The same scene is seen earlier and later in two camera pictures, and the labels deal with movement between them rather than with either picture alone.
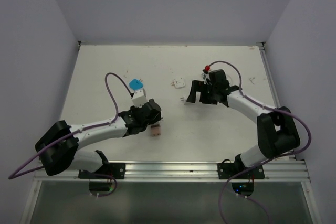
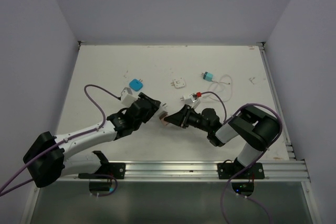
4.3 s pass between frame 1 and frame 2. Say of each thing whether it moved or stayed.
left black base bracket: stayed
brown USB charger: moved
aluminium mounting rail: stayed
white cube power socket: moved
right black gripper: moved
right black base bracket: stayed
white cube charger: stayed
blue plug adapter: stayed
